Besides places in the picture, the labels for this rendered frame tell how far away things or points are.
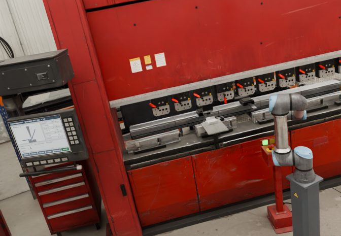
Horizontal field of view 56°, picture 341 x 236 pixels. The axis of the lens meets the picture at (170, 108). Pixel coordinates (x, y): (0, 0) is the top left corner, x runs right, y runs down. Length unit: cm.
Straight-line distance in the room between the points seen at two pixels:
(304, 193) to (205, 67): 126
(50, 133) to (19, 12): 456
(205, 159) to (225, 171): 25
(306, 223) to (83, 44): 209
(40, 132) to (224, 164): 167
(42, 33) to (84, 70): 413
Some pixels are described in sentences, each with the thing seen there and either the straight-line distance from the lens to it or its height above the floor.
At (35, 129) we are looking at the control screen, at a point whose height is 151.
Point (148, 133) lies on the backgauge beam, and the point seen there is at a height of 91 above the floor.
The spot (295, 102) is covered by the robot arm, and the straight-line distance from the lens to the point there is 220.
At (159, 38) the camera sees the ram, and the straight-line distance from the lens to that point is 268.
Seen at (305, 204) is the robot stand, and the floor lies 61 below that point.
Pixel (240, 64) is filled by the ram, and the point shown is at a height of 147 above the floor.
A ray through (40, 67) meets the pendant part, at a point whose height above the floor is 189.
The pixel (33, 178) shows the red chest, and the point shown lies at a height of 78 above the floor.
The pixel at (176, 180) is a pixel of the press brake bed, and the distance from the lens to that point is 302.
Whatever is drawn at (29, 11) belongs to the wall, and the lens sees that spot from 656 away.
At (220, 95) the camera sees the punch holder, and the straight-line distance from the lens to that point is 290.
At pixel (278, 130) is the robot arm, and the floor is 117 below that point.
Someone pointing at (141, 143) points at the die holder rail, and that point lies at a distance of 293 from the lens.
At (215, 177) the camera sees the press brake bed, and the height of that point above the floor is 47.
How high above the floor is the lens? 219
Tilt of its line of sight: 20 degrees down
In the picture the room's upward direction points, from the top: 11 degrees counter-clockwise
